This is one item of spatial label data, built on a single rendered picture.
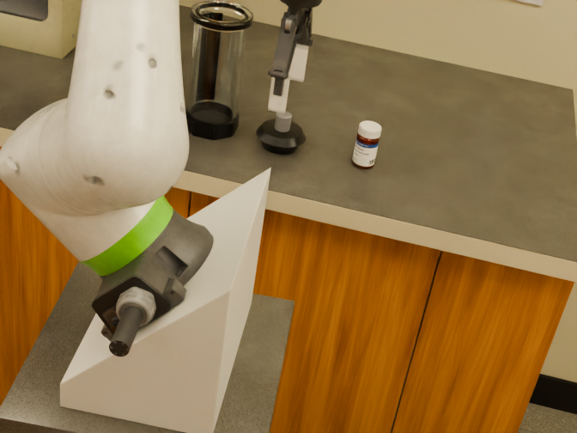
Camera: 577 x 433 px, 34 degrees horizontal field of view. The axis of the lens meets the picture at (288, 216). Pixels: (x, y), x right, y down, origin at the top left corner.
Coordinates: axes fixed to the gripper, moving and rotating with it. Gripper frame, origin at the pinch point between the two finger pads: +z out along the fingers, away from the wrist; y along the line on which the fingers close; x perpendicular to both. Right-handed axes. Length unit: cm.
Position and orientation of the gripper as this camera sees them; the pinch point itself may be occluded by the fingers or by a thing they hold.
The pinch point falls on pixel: (287, 89)
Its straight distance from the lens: 169.9
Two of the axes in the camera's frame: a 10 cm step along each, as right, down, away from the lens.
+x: 9.6, 2.4, -1.4
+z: -1.2, 8.3, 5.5
